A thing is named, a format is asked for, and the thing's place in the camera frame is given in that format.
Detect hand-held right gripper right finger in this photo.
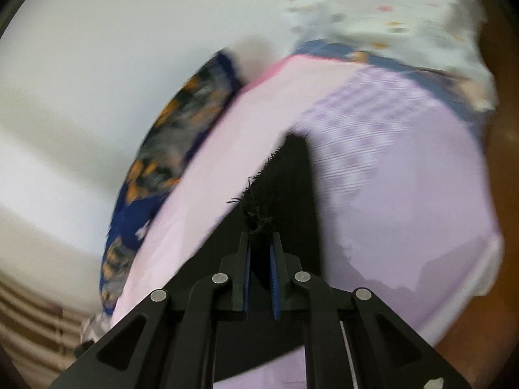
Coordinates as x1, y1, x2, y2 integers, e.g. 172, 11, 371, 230
269, 232, 472, 389

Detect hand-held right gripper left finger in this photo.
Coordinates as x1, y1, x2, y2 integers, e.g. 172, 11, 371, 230
49, 232, 252, 389

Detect black pants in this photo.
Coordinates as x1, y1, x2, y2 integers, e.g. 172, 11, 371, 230
162, 133, 350, 383

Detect pink checked bed sheet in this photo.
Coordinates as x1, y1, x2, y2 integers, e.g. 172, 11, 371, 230
110, 54, 506, 389

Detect navy blanket with orange print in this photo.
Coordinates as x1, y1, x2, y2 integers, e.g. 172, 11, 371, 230
98, 49, 245, 317

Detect blue patterned cloth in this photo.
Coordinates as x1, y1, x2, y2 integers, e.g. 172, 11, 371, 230
293, 39, 487, 132

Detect white dotted cloth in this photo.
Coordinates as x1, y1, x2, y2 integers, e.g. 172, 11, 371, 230
284, 0, 500, 111

